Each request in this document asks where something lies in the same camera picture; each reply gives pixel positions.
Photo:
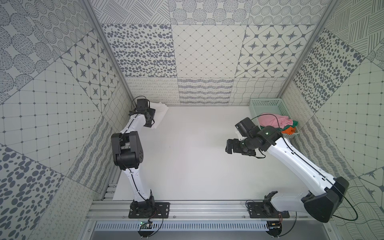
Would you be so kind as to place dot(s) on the green plastic basket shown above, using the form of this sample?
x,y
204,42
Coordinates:
x,y
273,111

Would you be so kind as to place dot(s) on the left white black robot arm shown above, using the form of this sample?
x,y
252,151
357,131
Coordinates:
x,y
128,155

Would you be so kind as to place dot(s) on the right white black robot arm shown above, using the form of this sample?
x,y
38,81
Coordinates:
x,y
325,192

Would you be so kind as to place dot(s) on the white t-shirt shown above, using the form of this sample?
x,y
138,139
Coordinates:
x,y
160,112

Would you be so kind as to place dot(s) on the aluminium mounting rail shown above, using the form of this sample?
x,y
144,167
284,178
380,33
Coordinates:
x,y
180,211

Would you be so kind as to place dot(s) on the pink t-shirt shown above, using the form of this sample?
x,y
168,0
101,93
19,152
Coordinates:
x,y
274,120

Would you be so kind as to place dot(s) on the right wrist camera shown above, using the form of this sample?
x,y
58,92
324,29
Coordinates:
x,y
247,128

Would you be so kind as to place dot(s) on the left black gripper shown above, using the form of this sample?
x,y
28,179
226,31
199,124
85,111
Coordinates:
x,y
149,117

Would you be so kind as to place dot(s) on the left green circuit board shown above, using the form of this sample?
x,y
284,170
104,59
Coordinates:
x,y
146,226

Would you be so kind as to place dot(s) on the orange t-shirt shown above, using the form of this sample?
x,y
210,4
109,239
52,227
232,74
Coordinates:
x,y
289,130

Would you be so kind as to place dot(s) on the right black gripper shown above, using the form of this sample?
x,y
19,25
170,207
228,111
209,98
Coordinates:
x,y
235,147

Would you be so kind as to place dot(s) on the right black circuit board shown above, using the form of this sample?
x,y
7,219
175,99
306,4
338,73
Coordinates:
x,y
274,228

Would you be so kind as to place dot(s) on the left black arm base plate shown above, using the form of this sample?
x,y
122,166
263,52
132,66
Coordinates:
x,y
143,210

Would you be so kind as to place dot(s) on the green t-shirt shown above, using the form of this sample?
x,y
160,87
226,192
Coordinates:
x,y
295,123

